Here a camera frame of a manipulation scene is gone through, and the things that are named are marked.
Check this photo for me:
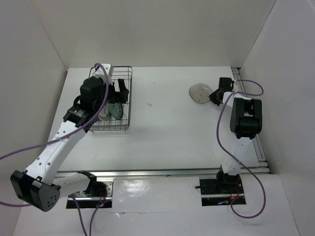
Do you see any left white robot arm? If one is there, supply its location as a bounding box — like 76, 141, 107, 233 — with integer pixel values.
10, 76, 129, 212

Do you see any purple cable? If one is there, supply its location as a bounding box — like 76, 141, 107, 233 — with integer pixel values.
0, 63, 110, 236
216, 79, 267, 218

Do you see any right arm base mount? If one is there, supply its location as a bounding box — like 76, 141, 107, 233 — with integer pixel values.
194, 174, 246, 207

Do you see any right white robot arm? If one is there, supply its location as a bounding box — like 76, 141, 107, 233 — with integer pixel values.
209, 77, 262, 193

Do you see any aluminium rail right side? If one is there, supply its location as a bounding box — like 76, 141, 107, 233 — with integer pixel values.
231, 68, 268, 167

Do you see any clear grey glass plate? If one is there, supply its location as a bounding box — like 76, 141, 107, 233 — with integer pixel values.
189, 84, 213, 104

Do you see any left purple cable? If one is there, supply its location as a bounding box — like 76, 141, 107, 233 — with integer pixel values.
0, 63, 110, 236

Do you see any aluminium rail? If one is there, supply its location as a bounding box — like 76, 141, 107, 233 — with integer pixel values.
231, 68, 268, 167
56, 167, 270, 178

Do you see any blue patterned plate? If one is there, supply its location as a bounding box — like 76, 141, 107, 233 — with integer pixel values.
109, 103, 124, 120

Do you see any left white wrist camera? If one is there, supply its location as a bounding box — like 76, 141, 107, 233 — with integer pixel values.
94, 63, 114, 85

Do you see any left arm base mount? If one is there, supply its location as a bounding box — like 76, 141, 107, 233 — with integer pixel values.
73, 178, 114, 209

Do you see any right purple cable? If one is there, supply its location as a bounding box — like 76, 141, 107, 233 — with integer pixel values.
216, 79, 267, 218

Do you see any teal red rimmed plate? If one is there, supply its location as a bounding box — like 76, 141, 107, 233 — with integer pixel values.
98, 104, 112, 121

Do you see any grey wire dish rack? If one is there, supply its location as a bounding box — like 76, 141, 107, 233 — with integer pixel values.
90, 66, 132, 133

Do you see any aluminium rail front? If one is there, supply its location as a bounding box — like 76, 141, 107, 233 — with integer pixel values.
56, 167, 270, 178

